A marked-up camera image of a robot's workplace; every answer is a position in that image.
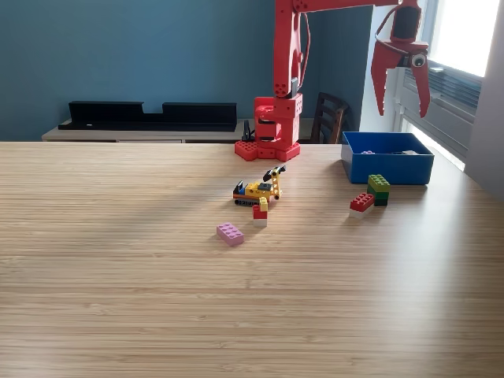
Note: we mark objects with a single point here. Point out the tan yellow red brick stack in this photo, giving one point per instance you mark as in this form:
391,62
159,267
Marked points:
409,152

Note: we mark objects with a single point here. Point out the green brick stack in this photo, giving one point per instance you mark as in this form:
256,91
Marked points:
379,189

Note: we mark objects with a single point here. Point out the blue plastic bin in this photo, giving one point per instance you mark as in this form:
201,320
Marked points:
388,167

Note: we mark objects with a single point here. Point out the pink lego brick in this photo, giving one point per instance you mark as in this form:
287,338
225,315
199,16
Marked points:
230,234

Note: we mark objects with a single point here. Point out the grey window vent unit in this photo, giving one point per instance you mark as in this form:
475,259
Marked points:
449,102

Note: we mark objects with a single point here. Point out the bright window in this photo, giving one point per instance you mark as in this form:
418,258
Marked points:
464,35

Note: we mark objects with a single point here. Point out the dark wooden chair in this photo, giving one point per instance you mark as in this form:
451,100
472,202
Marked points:
328,118

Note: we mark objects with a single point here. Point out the red on white brick stack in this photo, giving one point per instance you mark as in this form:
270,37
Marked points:
362,204

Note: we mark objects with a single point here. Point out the small yellow toy digger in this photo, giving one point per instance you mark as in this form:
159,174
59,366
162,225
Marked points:
258,191

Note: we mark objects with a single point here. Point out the yellow red white brick stack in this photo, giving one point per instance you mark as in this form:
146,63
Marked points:
260,214

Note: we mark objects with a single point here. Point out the pale wooden sideboard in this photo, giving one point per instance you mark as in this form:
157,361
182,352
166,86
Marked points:
78,136

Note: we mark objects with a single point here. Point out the black wall shelf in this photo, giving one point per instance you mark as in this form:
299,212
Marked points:
102,114

